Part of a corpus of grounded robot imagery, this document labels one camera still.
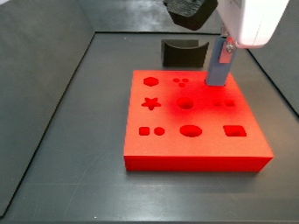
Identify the black curved holder block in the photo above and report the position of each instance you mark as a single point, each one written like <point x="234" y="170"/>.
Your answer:
<point x="183" y="53"/>

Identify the red shape sorter board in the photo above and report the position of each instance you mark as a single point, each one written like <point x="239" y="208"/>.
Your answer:
<point x="190" y="127"/>

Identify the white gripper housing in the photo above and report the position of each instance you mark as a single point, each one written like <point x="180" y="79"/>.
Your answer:
<point x="251" y="21"/>

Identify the blue arch block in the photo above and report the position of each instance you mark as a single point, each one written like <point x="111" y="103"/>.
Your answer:
<point x="218" y="70"/>

